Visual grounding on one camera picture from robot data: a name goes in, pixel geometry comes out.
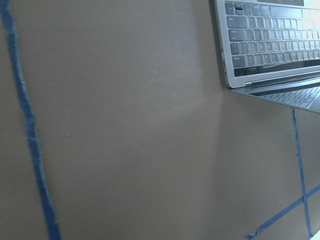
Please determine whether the silver laptop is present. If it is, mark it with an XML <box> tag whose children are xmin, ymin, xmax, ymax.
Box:
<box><xmin>213</xmin><ymin>0</ymin><xmax>320</xmax><ymax>113</ymax></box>

